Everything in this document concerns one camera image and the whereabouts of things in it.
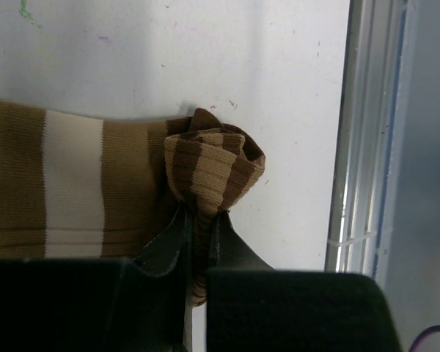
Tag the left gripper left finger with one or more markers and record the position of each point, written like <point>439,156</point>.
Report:
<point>126,304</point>

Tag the brown striped sock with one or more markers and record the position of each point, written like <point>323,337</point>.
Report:
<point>81,187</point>

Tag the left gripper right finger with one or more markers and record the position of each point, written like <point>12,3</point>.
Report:
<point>253,307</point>

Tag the aluminium frame rail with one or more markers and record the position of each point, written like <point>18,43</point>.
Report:
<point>370,134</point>

